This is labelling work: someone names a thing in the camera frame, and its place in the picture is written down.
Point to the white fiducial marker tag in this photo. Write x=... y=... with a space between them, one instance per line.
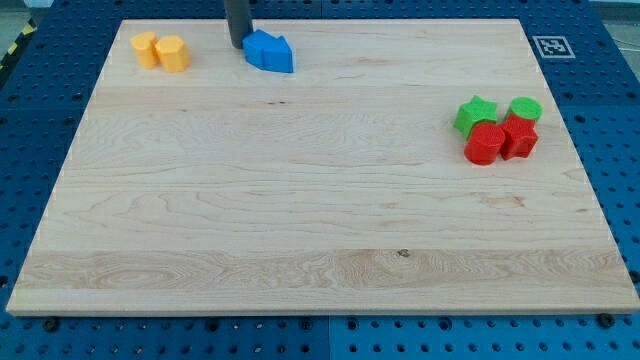
x=553 y=47

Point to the wooden board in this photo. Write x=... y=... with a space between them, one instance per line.
x=339 y=189

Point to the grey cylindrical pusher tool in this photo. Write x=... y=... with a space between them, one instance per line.
x=239 y=21

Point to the red cylinder block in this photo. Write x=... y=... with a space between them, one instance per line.
x=484 y=143

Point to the blue arrow-shaped block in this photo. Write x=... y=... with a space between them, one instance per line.
x=267 y=52

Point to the green star block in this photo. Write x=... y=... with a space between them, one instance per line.
x=473 y=112

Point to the yellow cylinder block left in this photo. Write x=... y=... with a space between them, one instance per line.
x=143 y=45

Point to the red star block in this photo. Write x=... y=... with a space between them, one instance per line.
x=520 y=137

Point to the yellow hexagon block right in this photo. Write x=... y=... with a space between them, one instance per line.
x=173 y=53

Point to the green cylinder block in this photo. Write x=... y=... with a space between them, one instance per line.
x=526 y=108

